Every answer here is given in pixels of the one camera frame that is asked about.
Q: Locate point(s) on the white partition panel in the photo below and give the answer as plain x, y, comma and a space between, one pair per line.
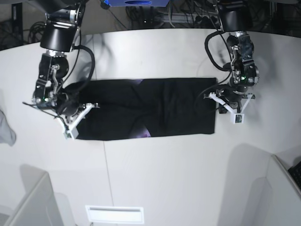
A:
274, 200
37, 208

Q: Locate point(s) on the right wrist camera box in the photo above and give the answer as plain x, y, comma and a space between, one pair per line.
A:
71, 134

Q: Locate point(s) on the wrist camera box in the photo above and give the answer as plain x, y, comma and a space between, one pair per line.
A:
71, 134
238, 118

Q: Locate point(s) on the blue box at top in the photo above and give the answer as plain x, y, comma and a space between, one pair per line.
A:
124, 3

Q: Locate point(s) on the white slotted plate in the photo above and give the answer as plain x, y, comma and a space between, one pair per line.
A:
115, 215

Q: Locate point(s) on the white left partition panel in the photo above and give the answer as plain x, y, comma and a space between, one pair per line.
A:
37, 208

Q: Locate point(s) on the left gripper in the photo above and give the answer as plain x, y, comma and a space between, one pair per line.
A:
231, 100

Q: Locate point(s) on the black keyboard at right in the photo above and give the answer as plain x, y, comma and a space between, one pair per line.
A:
295, 173

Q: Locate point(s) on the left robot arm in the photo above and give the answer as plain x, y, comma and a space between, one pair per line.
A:
235, 19

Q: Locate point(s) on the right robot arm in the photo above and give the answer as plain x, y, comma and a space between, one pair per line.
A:
62, 29

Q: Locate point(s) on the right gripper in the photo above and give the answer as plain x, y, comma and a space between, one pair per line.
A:
70, 110

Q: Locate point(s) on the white right partition panel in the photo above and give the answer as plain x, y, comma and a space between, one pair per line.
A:
274, 200

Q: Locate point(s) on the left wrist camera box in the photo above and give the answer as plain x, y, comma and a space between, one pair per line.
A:
238, 118

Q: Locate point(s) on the grey cloth at left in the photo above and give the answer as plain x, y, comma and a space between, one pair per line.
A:
7, 135

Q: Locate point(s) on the black T-shirt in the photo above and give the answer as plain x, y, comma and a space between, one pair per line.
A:
145, 108

